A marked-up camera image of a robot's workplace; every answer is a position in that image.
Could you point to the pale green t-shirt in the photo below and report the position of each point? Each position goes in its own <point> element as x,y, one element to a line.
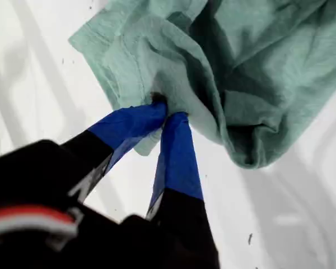
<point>254,70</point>

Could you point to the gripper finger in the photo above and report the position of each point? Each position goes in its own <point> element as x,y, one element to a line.
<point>128,126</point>
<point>177,168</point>

